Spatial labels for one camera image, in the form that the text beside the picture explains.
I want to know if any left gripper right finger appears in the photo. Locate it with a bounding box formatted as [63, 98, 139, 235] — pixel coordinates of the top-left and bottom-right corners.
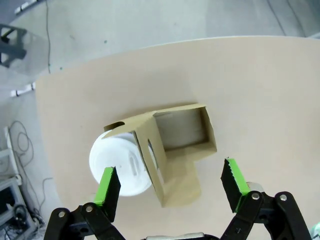
[219, 157, 313, 240]

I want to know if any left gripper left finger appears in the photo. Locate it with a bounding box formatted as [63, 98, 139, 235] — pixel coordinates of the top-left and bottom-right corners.
[44, 165, 126, 240]

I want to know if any white plastic lid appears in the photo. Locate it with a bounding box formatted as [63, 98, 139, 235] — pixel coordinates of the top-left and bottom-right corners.
[89, 131, 159, 198]

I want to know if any brown cardboard cup carrier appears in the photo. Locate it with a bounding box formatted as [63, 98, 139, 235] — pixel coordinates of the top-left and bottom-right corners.
[103, 103, 218, 209]

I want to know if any white table foot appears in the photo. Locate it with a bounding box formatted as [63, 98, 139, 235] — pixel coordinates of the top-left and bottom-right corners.
[10, 83, 37, 98]

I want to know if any looped grey floor cable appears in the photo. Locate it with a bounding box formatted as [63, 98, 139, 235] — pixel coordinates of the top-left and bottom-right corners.
[9, 120, 55, 221]

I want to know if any thin dark floor cable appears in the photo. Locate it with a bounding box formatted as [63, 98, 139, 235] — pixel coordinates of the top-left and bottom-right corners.
[44, 0, 52, 75]

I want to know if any grey frame under plastic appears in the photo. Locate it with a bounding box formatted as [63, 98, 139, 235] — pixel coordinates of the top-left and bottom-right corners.
[0, 23, 29, 69]

